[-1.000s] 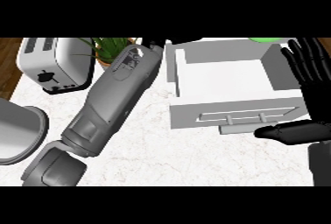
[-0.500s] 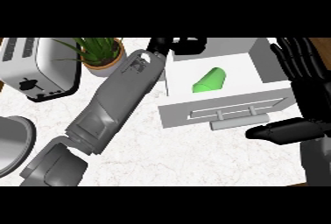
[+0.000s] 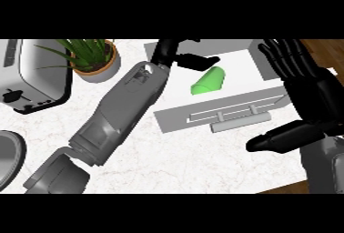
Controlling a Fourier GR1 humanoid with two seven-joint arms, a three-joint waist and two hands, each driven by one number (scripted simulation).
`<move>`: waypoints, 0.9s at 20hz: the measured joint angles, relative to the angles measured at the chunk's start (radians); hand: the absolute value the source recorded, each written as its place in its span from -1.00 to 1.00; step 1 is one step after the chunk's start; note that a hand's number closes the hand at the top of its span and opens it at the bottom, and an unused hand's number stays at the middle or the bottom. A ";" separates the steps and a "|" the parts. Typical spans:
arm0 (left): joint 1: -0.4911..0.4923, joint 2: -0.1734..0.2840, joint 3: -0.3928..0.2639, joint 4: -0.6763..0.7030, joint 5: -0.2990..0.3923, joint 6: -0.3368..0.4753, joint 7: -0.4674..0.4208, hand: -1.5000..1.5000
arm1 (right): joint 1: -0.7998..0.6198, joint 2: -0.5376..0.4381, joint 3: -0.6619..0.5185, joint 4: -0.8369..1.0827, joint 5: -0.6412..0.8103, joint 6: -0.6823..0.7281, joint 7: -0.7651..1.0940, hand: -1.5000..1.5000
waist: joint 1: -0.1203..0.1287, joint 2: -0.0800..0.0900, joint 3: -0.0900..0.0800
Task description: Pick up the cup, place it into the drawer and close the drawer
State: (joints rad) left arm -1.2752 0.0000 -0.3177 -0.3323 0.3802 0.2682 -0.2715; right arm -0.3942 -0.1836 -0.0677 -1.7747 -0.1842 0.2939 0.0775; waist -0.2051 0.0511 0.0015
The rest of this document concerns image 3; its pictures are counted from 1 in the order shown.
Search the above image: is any white toaster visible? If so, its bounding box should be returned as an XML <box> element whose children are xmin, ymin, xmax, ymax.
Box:
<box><xmin>0</xmin><ymin>38</ymin><xmax>74</xmax><ymax>116</ymax></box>

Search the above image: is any potted green plant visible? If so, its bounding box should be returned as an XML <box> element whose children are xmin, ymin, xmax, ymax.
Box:
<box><xmin>34</xmin><ymin>38</ymin><xmax>123</xmax><ymax>85</ymax></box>

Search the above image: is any grey drawer front with handle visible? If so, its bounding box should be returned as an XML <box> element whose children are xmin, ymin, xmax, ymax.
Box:
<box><xmin>154</xmin><ymin>86</ymin><xmax>291</xmax><ymax>134</ymax></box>

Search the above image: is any white open drawer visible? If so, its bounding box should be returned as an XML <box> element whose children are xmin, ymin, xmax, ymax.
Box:
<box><xmin>142</xmin><ymin>38</ymin><xmax>291</xmax><ymax>134</ymax></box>

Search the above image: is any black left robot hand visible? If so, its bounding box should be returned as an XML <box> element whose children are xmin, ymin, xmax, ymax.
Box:
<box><xmin>150</xmin><ymin>38</ymin><xmax>222</xmax><ymax>73</ymax></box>

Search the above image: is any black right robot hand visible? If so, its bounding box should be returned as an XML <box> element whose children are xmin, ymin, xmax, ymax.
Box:
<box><xmin>246</xmin><ymin>38</ymin><xmax>344</xmax><ymax>155</ymax></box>

